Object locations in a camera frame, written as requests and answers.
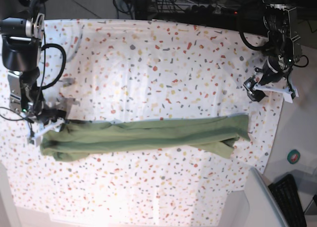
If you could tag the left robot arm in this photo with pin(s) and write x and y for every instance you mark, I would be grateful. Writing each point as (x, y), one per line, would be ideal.
(283, 51)

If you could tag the terrazzo patterned tablecloth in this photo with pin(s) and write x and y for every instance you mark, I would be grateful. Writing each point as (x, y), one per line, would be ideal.
(125, 71)

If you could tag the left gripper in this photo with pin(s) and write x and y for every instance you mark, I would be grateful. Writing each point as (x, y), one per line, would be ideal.
(272, 72)

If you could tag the green t-shirt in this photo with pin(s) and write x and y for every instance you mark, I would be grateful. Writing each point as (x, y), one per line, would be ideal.
(79, 140)

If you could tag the grey plastic bin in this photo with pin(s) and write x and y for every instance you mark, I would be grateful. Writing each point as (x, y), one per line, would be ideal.
(263, 209)

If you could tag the green tape roll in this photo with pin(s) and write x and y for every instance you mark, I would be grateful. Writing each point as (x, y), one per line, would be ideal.
(293, 156)

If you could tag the black keyboard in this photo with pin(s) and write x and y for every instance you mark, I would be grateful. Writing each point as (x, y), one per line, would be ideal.
(285, 193)

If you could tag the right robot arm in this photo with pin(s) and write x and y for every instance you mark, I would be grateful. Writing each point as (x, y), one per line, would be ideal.
(22, 28)

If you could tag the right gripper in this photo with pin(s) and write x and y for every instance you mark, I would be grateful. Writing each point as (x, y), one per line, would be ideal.
(49, 119)

